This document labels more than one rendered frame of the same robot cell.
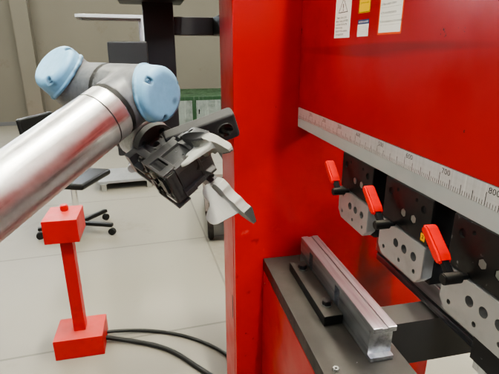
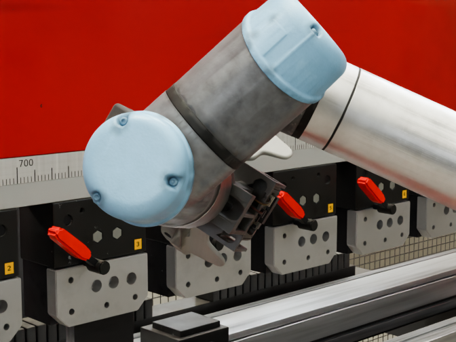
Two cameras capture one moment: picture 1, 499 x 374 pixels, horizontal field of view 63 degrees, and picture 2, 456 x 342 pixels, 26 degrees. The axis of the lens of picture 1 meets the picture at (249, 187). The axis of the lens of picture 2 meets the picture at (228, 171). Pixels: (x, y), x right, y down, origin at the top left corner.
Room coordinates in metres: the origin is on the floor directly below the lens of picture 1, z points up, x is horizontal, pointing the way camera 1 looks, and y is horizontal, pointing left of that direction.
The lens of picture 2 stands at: (1.02, 0.85, 1.56)
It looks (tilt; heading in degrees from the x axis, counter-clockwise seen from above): 8 degrees down; 239
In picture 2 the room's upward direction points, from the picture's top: straight up
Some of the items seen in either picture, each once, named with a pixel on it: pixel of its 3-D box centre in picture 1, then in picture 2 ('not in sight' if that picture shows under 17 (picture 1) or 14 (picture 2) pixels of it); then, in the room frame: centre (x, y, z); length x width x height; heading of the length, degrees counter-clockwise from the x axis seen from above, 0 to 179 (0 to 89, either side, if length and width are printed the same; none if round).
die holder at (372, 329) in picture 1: (338, 286); not in sight; (1.03, -0.26, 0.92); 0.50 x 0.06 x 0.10; 13
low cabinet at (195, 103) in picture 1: (203, 108); not in sight; (8.84, 0.97, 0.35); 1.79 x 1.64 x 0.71; 106
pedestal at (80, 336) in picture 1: (73, 280); not in sight; (1.90, 0.93, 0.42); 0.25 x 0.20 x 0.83; 103
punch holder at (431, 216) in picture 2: not in sight; (431, 188); (-0.26, -0.54, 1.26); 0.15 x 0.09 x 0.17; 13
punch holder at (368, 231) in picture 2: not in sight; (365, 200); (-0.06, -0.50, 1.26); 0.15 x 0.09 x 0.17; 13
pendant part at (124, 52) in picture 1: (134, 93); not in sight; (1.55, 0.43, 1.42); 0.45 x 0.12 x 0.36; 13
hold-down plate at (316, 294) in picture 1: (312, 289); not in sight; (1.07, -0.19, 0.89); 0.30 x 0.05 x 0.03; 13
